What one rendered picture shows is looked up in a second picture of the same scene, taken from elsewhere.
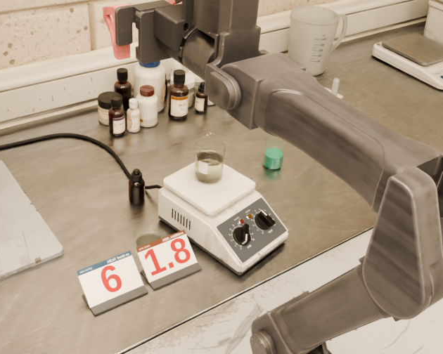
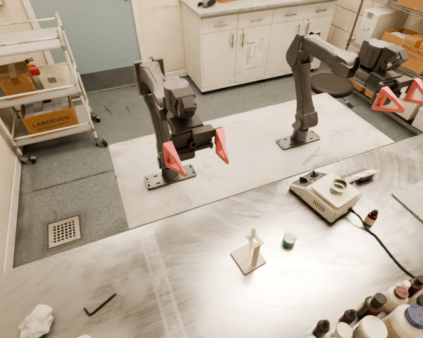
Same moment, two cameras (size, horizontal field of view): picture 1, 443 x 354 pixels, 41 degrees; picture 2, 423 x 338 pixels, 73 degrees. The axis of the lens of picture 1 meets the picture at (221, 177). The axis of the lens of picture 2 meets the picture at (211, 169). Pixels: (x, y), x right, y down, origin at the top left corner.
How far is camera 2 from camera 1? 1.56 m
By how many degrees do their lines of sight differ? 98
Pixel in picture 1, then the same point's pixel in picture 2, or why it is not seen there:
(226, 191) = (325, 182)
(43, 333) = (381, 164)
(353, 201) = (246, 208)
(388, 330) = (257, 152)
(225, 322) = (316, 161)
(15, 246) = (415, 196)
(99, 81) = not seen: outside the picture
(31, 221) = (416, 209)
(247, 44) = (357, 60)
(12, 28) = not seen: outside the picture
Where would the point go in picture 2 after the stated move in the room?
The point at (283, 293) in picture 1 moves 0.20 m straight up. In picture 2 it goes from (293, 167) to (305, 128)
